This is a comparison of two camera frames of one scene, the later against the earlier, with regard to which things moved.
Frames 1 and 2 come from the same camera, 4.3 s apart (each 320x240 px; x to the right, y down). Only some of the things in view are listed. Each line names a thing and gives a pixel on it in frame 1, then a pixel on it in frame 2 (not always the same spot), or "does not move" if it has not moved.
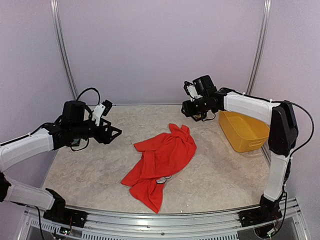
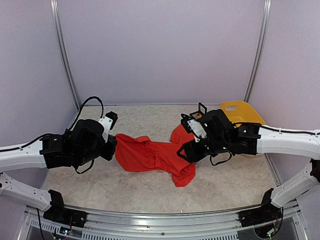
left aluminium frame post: x=55 y=12 does not move
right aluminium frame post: x=265 y=23 does not move
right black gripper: x=188 y=111 -> x=193 y=154
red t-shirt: x=163 y=155 -> x=139 y=154
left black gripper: x=106 y=138 -> x=108 y=154
